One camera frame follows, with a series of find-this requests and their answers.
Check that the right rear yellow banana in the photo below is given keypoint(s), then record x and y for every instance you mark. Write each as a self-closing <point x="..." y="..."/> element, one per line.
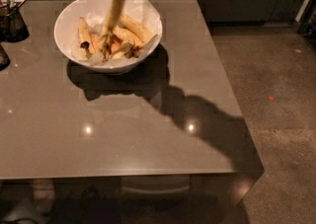
<point x="140" y="30"/>

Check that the white ceramic bowl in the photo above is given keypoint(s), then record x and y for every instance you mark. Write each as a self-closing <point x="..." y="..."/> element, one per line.
<point x="65" y="27"/>

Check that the small front yellow banana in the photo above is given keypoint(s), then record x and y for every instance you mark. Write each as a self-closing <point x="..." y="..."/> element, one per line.
<point x="120" y="50"/>

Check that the left yellow banana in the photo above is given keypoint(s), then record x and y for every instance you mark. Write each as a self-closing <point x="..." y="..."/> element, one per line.
<point x="85" y="41"/>

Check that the black mesh utensil holder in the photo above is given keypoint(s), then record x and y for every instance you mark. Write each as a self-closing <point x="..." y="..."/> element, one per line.
<point x="12" y="25"/>

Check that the dark round object at left edge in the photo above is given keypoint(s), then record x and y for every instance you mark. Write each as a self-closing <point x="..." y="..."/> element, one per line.
<point x="4" y="59"/>

